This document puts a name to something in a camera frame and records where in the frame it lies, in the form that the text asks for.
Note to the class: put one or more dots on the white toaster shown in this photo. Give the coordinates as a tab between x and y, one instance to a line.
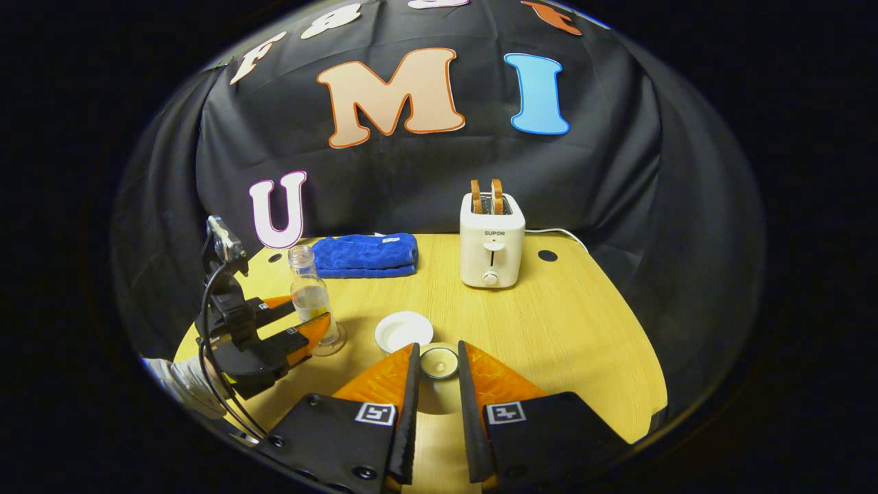
491	250

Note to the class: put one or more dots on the white teacup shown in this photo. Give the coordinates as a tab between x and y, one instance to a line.
403	329

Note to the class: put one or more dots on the bread slice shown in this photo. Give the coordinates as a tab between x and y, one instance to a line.
496	197
475	197

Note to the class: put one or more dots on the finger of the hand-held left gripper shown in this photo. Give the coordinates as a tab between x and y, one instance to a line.
274	309
295	339

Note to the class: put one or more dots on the folded blue towel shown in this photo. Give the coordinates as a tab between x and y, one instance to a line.
363	254

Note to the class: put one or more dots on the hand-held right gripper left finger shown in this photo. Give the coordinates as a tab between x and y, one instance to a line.
408	425

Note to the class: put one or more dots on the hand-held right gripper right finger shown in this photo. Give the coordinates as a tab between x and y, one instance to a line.
468	425

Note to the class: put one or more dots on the white teacup lid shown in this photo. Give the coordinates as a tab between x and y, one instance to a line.
439	362

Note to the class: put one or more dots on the clear water bottle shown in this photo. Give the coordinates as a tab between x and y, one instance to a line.
310	298

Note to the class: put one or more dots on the black backdrop cloth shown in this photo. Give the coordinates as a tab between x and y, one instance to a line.
425	178

